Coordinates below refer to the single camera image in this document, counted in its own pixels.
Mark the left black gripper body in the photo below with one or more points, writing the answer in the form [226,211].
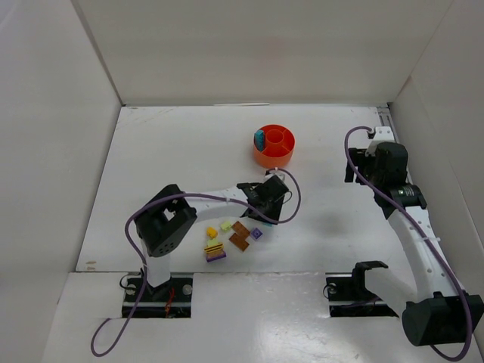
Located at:
[273,208]

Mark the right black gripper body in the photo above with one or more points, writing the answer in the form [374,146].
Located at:
[355,165]

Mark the purple square lego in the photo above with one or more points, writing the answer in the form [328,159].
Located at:
[256,233]

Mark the light green small lego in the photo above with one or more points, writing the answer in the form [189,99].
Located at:
[226,226]

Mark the yellow lego brick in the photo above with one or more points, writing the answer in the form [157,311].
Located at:
[211,233]

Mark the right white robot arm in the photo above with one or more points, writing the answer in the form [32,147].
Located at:
[438,310]

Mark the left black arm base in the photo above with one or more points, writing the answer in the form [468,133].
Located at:
[172,300]

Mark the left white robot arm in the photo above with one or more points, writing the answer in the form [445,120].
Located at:
[164,221]

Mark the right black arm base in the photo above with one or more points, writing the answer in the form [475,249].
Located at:
[348,296]

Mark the brown lego plate upper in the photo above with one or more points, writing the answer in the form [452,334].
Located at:
[240,230]

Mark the brown lego plate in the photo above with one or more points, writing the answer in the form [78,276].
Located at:
[240,230]
[239,242]

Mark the brown lego plate lower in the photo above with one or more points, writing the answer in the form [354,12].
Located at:
[239,242]

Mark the orange round divided container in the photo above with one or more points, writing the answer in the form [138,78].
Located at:
[279,146]

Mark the striped stacked lego figure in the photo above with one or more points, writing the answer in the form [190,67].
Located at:
[214,250]

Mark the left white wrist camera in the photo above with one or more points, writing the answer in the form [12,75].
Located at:
[279,173]

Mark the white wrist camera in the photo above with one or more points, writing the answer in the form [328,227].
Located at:
[379,135]
[279,173]

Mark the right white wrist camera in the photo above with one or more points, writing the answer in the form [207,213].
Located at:
[379,135]

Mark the aluminium rail right side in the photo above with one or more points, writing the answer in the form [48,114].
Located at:
[386,119]

